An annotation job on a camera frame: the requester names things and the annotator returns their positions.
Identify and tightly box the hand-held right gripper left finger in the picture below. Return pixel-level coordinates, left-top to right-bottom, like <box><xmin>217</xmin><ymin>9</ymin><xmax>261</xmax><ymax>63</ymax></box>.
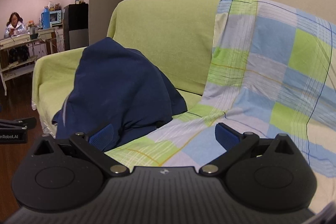
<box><xmin>31</xmin><ymin>123</ymin><xmax>130</xmax><ymax>177</ymax></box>

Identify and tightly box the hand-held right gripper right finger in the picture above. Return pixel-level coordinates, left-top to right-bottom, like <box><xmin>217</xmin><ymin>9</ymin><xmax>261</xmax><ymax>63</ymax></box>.
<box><xmin>199</xmin><ymin>123</ymin><xmax>298</xmax><ymax>177</ymax></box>

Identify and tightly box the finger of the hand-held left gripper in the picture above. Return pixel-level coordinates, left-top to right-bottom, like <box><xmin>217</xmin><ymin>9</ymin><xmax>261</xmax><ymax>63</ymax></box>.
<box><xmin>0</xmin><ymin>117</ymin><xmax>37</xmax><ymax>130</ymax></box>

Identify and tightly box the navy blue garment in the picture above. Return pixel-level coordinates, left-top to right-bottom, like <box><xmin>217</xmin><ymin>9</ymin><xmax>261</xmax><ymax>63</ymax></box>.
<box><xmin>52</xmin><ymin>37</ymin><xmax>188</xmax><ymax>150</ymax></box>

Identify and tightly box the white side table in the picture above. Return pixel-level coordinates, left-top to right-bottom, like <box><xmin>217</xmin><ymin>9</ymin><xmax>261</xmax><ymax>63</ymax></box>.
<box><xmin>0</xmin><ymin>27</ymin><xmax>61</xmax><ymax>96</ymax></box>

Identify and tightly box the checked blue green sheet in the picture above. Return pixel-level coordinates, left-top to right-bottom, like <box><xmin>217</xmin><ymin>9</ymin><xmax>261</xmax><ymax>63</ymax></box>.
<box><xmin>105</xmin><ymin>0</ymin><xmax>336</xmax><ymax>189</ymax></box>

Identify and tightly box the beige flat box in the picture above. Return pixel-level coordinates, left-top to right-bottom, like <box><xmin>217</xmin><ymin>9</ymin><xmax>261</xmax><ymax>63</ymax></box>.
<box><xmin>0</xmin><ymin>34</ymin><xmax>30</xmax><ymax>47</ymax></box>

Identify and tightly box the blue thermos jug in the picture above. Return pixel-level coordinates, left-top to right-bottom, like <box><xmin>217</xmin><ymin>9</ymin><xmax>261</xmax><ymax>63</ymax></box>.
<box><xmin>40</xmin><ymin>8</ymin><xmax>51</xmax><ymax>29</ymax></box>

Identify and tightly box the black mini fridge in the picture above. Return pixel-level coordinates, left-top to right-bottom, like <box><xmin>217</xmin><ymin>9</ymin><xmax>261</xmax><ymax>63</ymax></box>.
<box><xmin>63</xmin><ymin>3</ymin><xmax>89</xmax><ymax>51</ymax></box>

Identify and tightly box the light blue microwave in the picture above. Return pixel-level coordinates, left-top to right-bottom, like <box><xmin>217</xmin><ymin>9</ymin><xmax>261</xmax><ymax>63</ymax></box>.
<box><xmin>49</xmin><ymin>10</ymin><xmax>64</xmax><ymax>25</ymax></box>

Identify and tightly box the green sofa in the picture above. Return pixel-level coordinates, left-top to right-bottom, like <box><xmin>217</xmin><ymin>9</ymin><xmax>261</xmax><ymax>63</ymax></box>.
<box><xmin>31</xmin><ymin>0</ymin><xmax>223</xmax><ymax>135</ymax></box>

